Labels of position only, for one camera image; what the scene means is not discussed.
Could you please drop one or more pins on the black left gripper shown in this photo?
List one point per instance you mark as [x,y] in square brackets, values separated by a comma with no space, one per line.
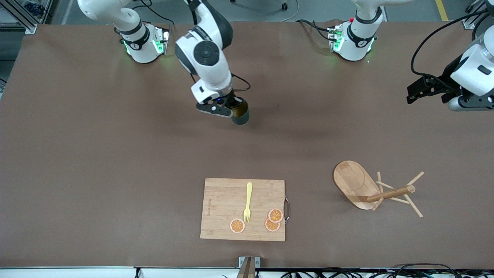
[450,74]

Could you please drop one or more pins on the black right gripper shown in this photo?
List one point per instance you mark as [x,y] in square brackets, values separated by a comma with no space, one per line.
[232,101]

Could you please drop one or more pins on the teal cup yellow inside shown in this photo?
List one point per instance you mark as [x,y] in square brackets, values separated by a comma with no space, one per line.
[241,115]

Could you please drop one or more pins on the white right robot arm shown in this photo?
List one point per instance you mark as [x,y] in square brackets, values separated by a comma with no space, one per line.
[204,54]

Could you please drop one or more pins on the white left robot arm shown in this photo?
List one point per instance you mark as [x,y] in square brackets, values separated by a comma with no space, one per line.
[357,36]

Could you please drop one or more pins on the wooden mug tree rack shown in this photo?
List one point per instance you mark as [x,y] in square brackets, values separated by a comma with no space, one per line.
[353,181]

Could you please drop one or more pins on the yellow plastic fork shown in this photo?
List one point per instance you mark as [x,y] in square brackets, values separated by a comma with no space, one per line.
[248,197]

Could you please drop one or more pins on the bamboo cutting board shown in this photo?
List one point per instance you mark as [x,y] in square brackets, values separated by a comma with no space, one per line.
[224,208]

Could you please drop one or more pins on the orange slice toy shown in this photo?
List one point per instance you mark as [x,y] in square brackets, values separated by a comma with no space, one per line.
[271,226]
[237,226]
[275,215]

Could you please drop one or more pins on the aluminium frame post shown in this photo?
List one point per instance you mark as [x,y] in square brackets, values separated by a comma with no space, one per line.
[21,17]
[472,7]

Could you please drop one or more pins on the metal table bracket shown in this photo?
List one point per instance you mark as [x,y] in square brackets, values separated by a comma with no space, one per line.
[249,264]

